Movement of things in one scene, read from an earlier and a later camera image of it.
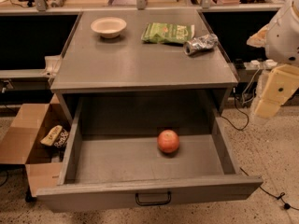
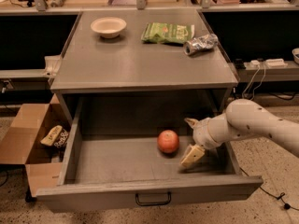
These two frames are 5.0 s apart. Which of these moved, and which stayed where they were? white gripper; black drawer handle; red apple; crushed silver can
Moved: white gripper
Stayed: black drawer handle; red apple; crushed silver can
